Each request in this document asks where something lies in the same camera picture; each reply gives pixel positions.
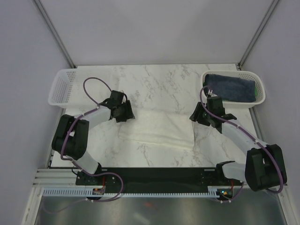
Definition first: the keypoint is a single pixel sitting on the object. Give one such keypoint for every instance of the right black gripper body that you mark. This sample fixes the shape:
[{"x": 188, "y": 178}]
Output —
[{"x": 204, "y": 116}]

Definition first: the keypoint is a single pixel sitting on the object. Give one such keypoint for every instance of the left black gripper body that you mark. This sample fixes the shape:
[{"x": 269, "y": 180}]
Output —
[{"x": 124, "y": 112}]

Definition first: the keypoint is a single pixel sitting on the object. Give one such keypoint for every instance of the dark blue towel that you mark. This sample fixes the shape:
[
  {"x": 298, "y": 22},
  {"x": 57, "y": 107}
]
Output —
[{"x": 221, "y": 78}]

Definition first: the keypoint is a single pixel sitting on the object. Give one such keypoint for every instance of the white towel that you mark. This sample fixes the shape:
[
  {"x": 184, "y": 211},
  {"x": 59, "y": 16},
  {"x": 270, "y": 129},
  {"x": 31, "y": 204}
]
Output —
[{"x": 159, "y": 128}]

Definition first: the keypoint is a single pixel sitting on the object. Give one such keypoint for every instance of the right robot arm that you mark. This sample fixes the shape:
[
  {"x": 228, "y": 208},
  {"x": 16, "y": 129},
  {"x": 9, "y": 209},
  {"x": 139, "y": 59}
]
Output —
[{"x": 264, "y": 167}]

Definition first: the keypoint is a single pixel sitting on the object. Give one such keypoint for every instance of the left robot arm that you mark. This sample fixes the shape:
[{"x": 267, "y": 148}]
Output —
[{"x": 71, "y": 137}]

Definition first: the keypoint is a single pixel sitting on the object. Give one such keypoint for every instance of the left white plastic basket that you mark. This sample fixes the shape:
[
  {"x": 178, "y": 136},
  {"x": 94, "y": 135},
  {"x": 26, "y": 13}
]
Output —
[{"x": 67, "y": 88}]

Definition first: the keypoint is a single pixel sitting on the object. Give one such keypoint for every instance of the white plastic basket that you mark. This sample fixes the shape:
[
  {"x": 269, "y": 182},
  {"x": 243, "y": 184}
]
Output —
[
  {"x": 67, "y": 88},
  {"x": 260, "y": 98}
]

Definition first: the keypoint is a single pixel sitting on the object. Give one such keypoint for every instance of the right white plastic basket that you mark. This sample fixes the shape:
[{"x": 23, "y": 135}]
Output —
[{"x": 260, "y": 98}]

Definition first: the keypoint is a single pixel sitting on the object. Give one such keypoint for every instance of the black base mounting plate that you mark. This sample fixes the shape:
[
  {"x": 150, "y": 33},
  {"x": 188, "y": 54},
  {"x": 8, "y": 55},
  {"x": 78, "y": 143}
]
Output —
[{"x": 156, "y": 179}]

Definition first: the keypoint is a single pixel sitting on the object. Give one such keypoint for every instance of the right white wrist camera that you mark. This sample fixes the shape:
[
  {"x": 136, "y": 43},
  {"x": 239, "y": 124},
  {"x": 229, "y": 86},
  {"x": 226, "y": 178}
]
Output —
[{"x": 210, "y": 94}]

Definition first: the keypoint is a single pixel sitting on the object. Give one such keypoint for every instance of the right aluminium frame post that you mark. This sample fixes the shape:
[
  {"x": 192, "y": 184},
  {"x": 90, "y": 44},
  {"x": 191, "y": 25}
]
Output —
[{"x": 263, "y": 23}]

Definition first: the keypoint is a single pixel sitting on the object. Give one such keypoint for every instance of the white slotted cable duct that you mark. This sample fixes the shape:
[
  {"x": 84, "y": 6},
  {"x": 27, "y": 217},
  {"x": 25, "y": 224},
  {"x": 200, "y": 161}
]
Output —
[{"x": 89, "y": 191}]

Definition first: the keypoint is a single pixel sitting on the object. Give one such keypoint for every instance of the aluminium extrusion rail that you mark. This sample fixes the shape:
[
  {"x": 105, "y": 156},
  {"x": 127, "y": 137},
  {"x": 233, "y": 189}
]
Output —
[{"x": 57, "y": 177}]

